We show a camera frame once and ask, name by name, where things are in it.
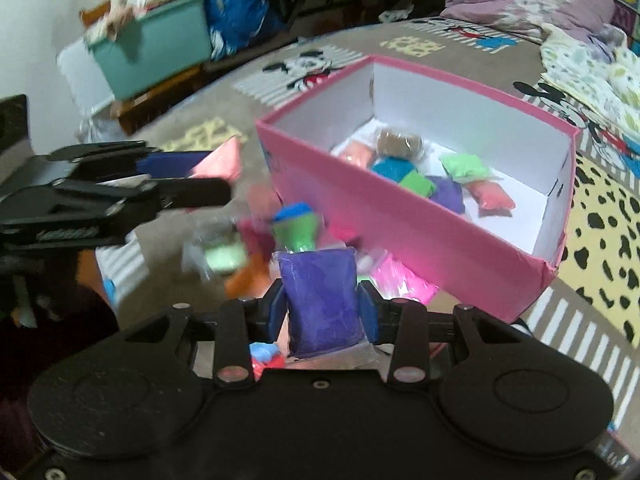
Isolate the teal plastic storage bin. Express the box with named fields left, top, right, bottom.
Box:
left=88, top=0, right=212, bottom=101

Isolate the light green clay bag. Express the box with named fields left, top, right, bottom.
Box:
left=181, top=232, right=248, bottom=281

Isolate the coral clay bag in box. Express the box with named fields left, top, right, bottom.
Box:
left=465, top=181, right=515, bottom=211

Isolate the blue clay bag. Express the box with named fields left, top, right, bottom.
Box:
left=250, top=342, right=282, bottom=365

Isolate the Mickey Mouse bed blanket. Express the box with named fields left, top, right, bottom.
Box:
left=74, top=16, right=640, bottom=436

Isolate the pink cardboard box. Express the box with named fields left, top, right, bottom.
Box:
left=255, top=55, right=577, bottom=322

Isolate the blue backpack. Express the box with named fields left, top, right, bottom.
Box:
left=204, top=0, right=284, bottom=61

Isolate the teal clay bag in box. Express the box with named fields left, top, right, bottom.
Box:
left=371, top=157, right=416, bottom=183

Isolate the purple clay bag in box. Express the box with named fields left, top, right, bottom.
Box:
left=427, top=176, right=465, bottom=214

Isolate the brown tape roll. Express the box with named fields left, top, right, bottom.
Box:
left=376, top=128, right=423, bottom=160

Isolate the white leaf pattern blanket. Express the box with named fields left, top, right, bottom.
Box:
left=540, top=24, right=639, bottom=143

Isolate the neon green clay bag in box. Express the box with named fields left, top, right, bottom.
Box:
left=439, top=153, right=492, bottom=183

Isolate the purple clay bag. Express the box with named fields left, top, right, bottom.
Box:
left=427, top=176, right=465, bottom=214
left=278, top=248, right=364, bottom=358

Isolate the bright green clay bag in box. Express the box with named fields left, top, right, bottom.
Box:
left=399, top=170, right=437, bottom=198

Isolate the pink clay bag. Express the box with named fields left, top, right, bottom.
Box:
left=191, top=136, right=242, bottom=182

